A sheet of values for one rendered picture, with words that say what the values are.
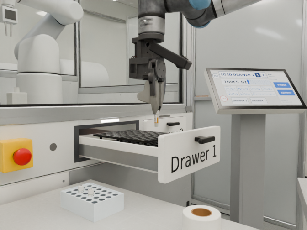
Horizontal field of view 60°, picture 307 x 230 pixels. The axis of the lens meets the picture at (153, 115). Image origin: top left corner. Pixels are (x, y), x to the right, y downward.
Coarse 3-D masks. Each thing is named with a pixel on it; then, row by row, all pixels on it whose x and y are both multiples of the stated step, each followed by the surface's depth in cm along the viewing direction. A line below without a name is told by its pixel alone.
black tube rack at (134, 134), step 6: (108, 132) 88; (114, 132) 88; (120, 132) 88; (126, 132) 89; (132, 132) 89; (138, 132) 89; (144, 132) 89; (150, 132) 88; (156, 132) 88; (162, 132) 88; (114, 138) 78; (120, 138) 76; (126, 138) 75; (132, 138) 75; (138, 138) 75; (144, 138) 74; (150, 138) 74; (138, 144) 83; (144, 144) 72; (150, 144) 82; (156, 144) 82
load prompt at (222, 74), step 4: (220, 72) 155; (224, 72) 156; (228, 72) 156; (232, 72) 156; (236, 72) 157; (240, 72) 157; (244, 72) 158; (248, 72) 158; (252, 72) 159; (256, 72) 159; (260, 72) 160; (264, 72) 160; (220, 76) 153; (224, 76) 153; (228, 76) 154; (232, 76) 154; (236, 76) 155; (240, 76) 155; (244, 76) 156; (248, 76) 156; (252, 76) 157; (256, 76) 157; (260, 76) 158; (264, 76) 158
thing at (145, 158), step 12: (84, 144) 80; (96, 144) 77; (108, 144) 74; (120, 144) 71; (132, 144) 68; (84, 156) 81; (96, 156) 77; (108, 156) 74; (120, 156) 71; (132, 156) 68; (144, 156) 65; (156, 156) 63; (144, 168) 65; (156, 168) 63
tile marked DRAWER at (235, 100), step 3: (234, 99) 143; (237, 99) 143; (240, 99) 144; (243, 99) 144; (246, 99) 144; (234, 102) 142; (237, 102) 142; (240, 102) 143; (243, 102) 143; (246, 102) 143
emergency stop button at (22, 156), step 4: (20, 148) 62; (24, 148) 62; (16, 152) 61; (20, 152) 61; (24, 152) 62; (28, 152) 62; (16, 156) 60; (20, 156) 61; (24, 156) 62; (28, 156) 62; (16, 160) 61; (20, 160) 61; (24, 160) 62; (28, 160) 62; (20, 164) 61; (24, 164) 62
